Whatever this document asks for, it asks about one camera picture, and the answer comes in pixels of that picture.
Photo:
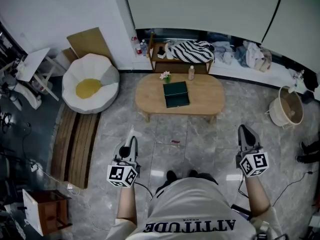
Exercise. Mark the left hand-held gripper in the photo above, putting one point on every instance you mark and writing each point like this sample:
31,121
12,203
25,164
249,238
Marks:
120,175

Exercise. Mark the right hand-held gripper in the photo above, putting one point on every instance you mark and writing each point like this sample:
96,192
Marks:
253,162

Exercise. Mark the dark green box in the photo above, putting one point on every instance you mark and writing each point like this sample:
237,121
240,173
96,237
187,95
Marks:
176,95

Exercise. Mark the person's right forearm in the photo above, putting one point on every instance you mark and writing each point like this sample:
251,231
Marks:
257,196

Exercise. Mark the person's left forearm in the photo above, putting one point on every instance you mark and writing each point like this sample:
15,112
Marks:
127,200

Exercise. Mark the small black white box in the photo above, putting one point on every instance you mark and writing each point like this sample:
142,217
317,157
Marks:
161,53

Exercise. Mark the red scrap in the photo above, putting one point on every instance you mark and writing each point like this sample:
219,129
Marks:
175,141

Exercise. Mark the beige round basket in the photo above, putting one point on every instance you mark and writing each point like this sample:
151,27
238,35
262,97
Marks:
287,109

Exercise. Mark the person's black shoe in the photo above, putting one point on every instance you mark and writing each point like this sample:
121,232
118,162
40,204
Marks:
171,176
193,173

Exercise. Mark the oval wooden coffee table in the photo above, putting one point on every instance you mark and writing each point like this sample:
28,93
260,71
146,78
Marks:
150,96

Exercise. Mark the wooden slat panel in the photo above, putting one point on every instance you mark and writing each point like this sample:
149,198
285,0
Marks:
75,146

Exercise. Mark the white yellow beanbag chair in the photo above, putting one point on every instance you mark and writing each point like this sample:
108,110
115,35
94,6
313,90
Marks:
87,84

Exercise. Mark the small pink flower plant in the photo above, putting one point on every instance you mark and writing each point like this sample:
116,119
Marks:
165,76

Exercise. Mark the pile of white clothes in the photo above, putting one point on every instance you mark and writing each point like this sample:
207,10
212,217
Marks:
255,55

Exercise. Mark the clear drink bottle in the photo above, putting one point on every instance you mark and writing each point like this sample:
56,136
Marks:
191,73

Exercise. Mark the black garment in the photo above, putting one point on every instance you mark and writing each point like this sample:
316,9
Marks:
311,80

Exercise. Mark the wooden shelf rack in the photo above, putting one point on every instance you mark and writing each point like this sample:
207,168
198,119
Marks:
156,62

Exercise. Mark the person's white printed shirt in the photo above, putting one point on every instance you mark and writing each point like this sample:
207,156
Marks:
190,209

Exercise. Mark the pile of grey clothes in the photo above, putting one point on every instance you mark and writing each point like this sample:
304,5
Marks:
223,51

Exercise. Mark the clear water bottle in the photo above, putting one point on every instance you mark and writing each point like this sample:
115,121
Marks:
144,47

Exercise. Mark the black white striped cloth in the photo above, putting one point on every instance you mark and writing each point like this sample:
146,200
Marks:
192,51

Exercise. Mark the brown white side table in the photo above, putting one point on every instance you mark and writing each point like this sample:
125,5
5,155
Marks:
47,212

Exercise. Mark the small cardboard sheet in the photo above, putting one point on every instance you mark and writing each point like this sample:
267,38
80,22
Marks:
70,55

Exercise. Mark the large cardboard sheet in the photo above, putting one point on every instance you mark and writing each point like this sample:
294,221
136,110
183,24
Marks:
87,42

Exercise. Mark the white folding table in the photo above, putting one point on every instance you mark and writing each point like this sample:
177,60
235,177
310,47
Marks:
35,62

